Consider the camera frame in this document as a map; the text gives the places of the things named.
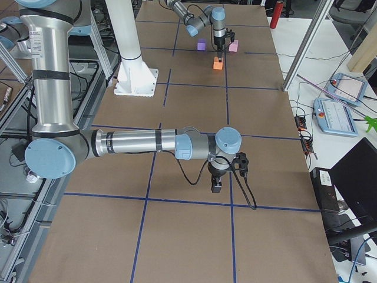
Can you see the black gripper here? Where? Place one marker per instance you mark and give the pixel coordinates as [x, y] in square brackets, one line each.
[218, 43]
[215, 173]

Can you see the orange foam cube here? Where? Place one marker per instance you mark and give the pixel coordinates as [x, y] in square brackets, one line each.
[218, 63]

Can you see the pink foam cube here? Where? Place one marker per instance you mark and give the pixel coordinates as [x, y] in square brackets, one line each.
[233, 46]

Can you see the purple foam cube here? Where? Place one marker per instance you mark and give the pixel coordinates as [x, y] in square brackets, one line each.
[201, 44]

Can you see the red cylinder bottle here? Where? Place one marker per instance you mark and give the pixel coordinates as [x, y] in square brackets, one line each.
[276, 14]

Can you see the black computer box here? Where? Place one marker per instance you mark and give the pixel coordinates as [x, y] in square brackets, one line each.
[324, 190]

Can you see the near blue teach pendant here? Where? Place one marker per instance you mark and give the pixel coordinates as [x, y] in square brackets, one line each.
[334, 118]

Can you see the blue teach pendant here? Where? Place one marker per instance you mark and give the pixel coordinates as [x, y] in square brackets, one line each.
[347, 88]
[334, 118]

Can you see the far blue teach pendant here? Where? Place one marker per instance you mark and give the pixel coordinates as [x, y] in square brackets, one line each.
[347, 88]

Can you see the black laptop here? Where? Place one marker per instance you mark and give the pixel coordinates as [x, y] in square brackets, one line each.
[355, 178]

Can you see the wooden beam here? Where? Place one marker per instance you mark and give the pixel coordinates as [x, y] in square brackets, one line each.
[366, 52]

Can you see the reacher grabber stick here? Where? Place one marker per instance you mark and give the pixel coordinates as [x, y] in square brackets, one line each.
[370, 121]

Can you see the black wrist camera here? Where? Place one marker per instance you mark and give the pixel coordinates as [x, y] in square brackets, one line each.
[230, 34]
[240, 163]

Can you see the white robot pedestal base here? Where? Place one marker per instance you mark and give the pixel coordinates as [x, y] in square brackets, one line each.
[134, 78]

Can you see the grey aluminium frame post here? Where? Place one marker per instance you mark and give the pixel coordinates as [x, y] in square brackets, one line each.
[319, 17]

